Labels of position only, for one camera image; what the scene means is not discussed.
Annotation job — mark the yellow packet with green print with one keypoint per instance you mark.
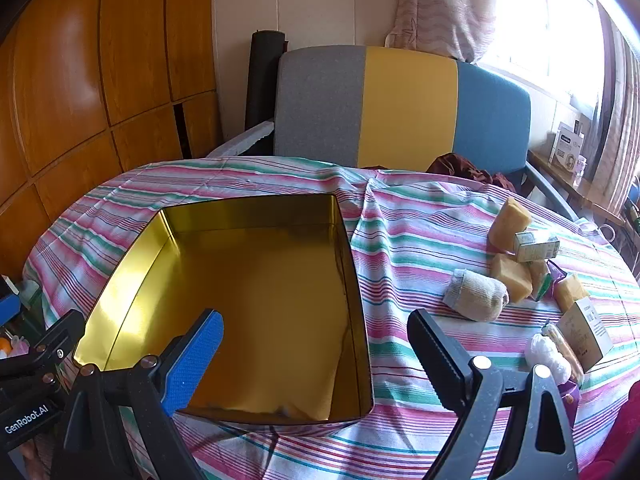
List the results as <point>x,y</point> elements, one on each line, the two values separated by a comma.
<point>540,275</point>

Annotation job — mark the dark red cloth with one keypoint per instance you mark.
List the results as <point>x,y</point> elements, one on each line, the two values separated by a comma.
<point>465,167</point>

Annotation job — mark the gold tin box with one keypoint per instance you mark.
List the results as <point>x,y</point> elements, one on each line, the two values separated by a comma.
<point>280,285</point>

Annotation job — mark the grey yellow blue chair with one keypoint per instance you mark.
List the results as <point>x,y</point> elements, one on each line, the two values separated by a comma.
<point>410,110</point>

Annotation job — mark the striped side curtain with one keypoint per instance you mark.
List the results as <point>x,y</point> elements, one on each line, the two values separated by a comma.
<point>620,110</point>

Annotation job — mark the small green white box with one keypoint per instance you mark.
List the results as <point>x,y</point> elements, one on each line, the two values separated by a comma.
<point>535,247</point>

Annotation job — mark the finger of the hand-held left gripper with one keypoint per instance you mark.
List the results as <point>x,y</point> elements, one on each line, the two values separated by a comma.
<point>7,306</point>
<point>55,335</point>

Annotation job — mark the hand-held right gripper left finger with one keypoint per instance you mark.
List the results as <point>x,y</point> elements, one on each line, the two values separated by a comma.
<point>195,360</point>

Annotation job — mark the white carton box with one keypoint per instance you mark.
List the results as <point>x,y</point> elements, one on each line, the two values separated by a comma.
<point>582,335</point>

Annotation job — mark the white printed box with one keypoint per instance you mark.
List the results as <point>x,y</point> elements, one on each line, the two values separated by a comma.
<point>567,147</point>

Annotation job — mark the window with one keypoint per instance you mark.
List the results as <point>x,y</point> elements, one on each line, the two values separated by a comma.
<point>550,25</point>

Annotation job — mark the yellow sponge block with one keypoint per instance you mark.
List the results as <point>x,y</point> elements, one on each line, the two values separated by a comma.
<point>510,280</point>
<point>507,225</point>
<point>570,290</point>

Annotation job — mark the pink patterned curtain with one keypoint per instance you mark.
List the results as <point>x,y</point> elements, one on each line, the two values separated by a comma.
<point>445,5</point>

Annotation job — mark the white plastic bundle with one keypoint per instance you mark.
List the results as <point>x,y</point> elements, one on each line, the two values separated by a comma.
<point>547,355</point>

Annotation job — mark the striped tablecloth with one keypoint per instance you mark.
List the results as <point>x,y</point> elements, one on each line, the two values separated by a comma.
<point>415,240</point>

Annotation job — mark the beige sock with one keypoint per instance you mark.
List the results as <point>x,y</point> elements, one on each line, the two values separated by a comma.
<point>475,295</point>

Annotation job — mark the wooden side desk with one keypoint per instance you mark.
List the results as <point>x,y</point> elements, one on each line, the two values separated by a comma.
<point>575,190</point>

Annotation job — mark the small white jar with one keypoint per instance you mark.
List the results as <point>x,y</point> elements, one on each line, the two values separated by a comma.
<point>581,166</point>

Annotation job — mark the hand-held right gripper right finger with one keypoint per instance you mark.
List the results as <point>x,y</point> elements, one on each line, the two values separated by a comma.
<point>435,355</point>

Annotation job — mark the wooden wardrobe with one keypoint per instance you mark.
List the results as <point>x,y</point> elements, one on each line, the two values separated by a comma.
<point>65,85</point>

